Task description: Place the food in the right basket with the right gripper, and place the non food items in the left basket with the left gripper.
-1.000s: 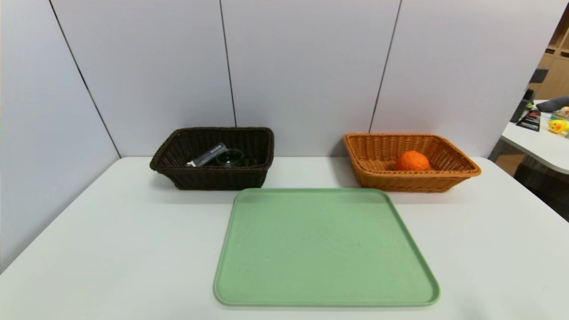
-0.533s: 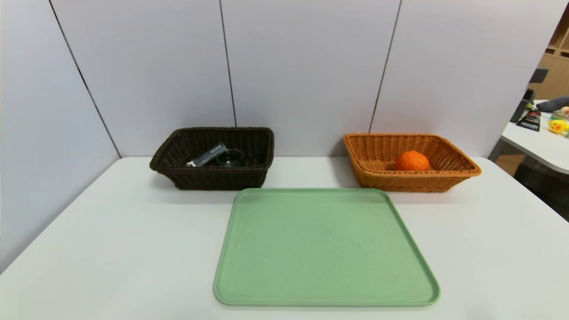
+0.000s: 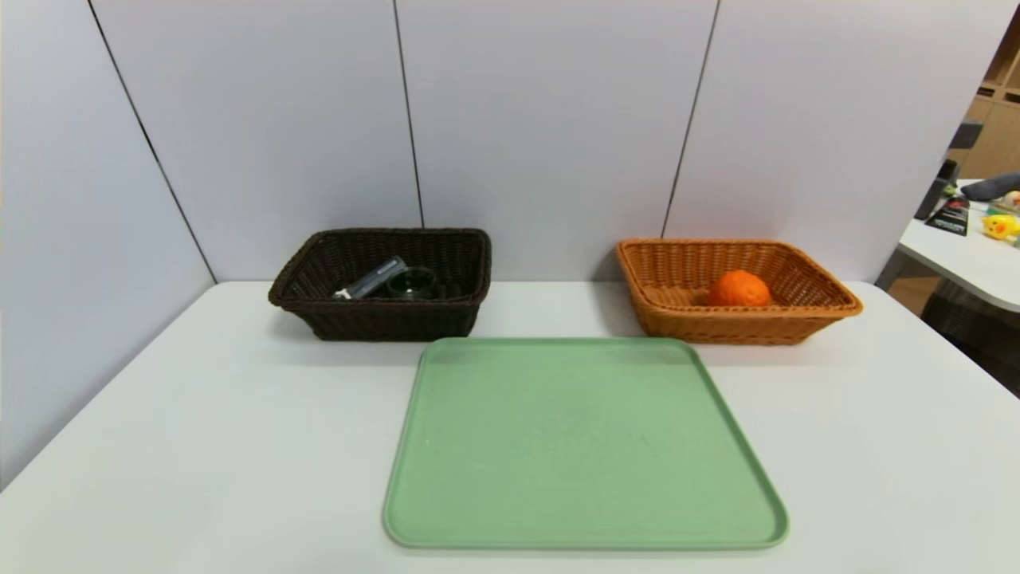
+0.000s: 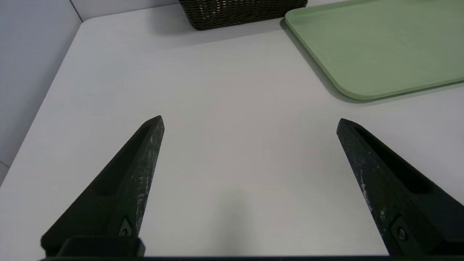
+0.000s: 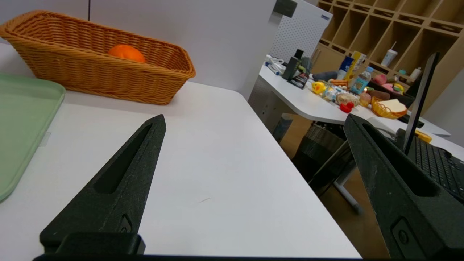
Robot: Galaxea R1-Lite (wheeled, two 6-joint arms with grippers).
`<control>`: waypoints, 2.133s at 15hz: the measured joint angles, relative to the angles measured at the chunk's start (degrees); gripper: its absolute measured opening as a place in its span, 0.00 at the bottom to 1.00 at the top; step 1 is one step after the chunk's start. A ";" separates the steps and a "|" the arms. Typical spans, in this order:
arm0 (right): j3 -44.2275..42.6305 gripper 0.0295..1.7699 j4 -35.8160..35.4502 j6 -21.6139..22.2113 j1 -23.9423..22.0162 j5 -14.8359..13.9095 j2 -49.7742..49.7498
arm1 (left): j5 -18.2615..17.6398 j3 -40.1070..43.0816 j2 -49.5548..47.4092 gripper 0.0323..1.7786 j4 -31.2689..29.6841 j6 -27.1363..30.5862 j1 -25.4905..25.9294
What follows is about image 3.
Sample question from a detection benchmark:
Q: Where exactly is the wooden shelf unit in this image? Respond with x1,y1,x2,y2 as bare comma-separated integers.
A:
945,8,1020,180

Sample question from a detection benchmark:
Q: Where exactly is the orange fruit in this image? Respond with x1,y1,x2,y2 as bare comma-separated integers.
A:
708,269,772,308

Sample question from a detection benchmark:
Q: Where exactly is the dark woven chair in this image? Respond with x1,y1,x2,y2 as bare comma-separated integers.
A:
922,279,1020,397

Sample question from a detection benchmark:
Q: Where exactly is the orange wicker basket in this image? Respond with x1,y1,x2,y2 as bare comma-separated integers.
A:
615,238,865,345

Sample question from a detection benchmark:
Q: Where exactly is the light green plastic tray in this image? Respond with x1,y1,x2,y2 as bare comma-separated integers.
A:
382,336,790,551

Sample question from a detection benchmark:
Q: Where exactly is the dark brown wicker basket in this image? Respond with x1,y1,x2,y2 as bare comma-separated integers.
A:
268,228,493,342

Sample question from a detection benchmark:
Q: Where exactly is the glass jar with dark lid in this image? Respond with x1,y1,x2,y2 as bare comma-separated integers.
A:
386,266,438,301

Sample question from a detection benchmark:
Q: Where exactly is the white side table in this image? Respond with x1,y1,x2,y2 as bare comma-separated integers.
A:
875,177,1020,313

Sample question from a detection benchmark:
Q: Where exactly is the white peeler with grey handle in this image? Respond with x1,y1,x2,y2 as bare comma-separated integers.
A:
331,256,408,301

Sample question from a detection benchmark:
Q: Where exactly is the black upright box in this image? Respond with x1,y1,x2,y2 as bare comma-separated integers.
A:
915,159,957,221

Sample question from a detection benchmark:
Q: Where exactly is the black printed card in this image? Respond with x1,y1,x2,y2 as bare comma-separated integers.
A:
925,198,970,237

